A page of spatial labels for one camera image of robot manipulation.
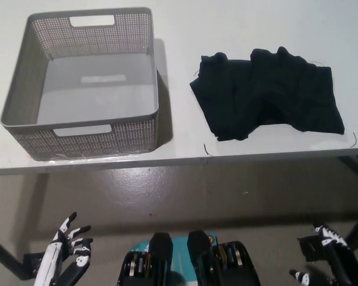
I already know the clear tape strip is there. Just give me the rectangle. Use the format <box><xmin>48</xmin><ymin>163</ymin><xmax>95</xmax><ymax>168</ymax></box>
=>
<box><xmin>47</xmin><ymin>153</ymin><xmax>146</xmax><ymax>165</ymax></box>

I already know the grey perforated plastic basket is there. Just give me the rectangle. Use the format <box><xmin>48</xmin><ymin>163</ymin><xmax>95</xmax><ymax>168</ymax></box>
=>
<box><xmin>0</xmin><ymin>7</ymin><xmax>161</xmax><ymax>162</ymax></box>

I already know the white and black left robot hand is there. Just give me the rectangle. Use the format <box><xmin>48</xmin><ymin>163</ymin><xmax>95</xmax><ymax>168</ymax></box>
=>
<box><xmin>32</xmin><ymin>212</ymin><xmax>94</xmax><ymax>286</ymax></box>

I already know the black crinkled tape patch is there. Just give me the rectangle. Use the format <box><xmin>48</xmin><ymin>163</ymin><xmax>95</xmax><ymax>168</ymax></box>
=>
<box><xmin>298</xmin><ymin>237</ymin><xmax>320</xmax><ymax>263</ymax></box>
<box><xmin>23</xmin><ymin>252</ymin><xmax>47</xmax><ymax>281</ymax></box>

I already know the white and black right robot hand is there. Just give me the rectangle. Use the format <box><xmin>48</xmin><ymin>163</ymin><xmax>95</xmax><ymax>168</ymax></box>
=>
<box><xmin>289</xmin><ymin>223</ymin><xmax>358</xmax><ymax>286</ymax></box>

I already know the black t-shirt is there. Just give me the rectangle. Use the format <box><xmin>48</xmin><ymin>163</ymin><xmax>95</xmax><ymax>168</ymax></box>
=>
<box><xmin>189</xmin><ymin>46</ymin><xmax>346</xmax><ymax>142</ymax></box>

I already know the black right robot body block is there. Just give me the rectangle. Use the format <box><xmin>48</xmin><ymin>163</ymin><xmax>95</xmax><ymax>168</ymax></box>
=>
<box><xmin>187</xmin><ymin>229</ymin><xmax>261</xmax><ymax>286</ymax></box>

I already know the black left robot body block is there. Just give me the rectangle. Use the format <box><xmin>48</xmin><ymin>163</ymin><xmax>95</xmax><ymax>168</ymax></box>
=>
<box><xmin>118</xmin><ymin>232</ymin><xmax>174</xmax><ymax>286</ymax></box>

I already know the black robot body block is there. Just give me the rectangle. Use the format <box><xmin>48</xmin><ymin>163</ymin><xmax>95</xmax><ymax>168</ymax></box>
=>
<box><xmin>118</xmin><ymin>232</ymin><xmax>174</xmax><ymax>286</ymax></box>
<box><xmin>187</xmin><ymin>229</ymin><xmax>261</xmax><ymax>286</ymax></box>

